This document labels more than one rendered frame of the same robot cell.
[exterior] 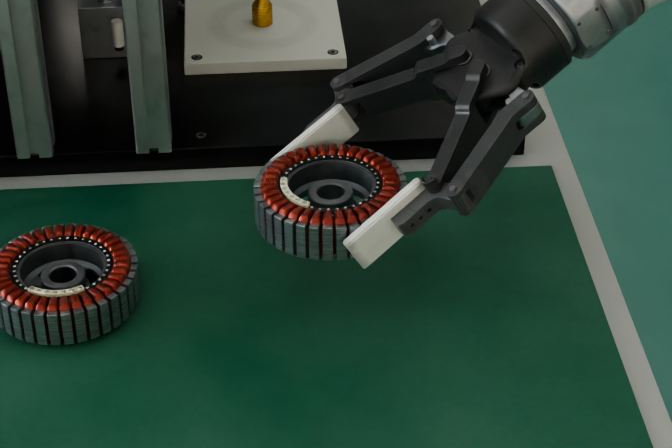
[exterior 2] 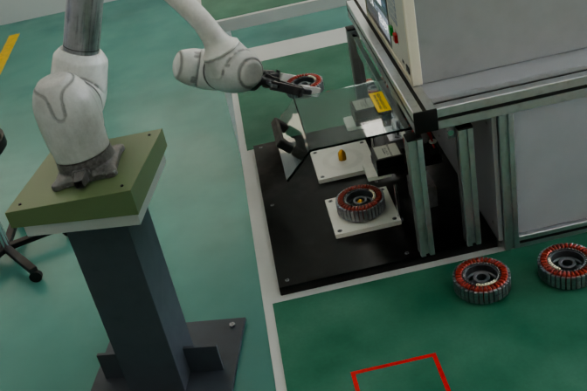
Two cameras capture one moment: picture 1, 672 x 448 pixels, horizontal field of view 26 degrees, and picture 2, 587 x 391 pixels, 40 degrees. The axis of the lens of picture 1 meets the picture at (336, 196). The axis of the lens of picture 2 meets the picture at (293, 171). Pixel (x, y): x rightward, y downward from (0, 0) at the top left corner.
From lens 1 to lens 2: 3.05 m
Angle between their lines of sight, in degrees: 115
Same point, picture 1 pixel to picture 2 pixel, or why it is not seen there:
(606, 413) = (246, 102)
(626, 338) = (238, 116)
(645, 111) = not seen: outside the picture
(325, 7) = (320, 169)
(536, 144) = (250, 156)
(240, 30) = (349, 154)
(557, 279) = (252, 123)
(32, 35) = not seen: hidden behind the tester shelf
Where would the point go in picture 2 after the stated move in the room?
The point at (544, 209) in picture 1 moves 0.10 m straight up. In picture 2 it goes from (252, 138) to (244, 107)
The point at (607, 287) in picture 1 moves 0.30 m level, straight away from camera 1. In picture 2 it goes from (239, 125) to (213, 179)
